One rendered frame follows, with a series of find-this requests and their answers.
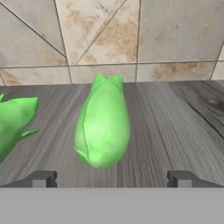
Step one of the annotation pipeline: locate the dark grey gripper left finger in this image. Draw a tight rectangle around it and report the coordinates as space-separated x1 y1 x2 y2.
1 170 58 188

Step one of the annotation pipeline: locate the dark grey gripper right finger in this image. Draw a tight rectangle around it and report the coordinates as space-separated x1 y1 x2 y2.
166 170 224 188

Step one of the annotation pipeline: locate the green corn in husk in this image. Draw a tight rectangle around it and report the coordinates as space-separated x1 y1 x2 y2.
73 73 131 170
0 93 40 165

